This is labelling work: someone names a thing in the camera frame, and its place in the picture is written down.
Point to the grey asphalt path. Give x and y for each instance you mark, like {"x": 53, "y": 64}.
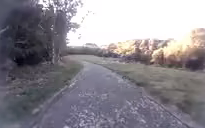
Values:
{"x": 103, "y": 100}

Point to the pale kerb strip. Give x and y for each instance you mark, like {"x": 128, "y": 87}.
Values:
{"x": 53, "y": 98}

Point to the sunlit row of trees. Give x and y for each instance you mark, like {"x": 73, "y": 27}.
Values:
{"x": 163, "y": 50}

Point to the grass field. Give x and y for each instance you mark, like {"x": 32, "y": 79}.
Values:
{"x": 170, "y": 83}

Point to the grass verge with leaves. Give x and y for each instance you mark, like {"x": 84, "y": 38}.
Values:
{"x": 26, "y": 86}

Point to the dark wood of trees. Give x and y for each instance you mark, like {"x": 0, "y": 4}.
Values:
{"x": 26, "y": 33}

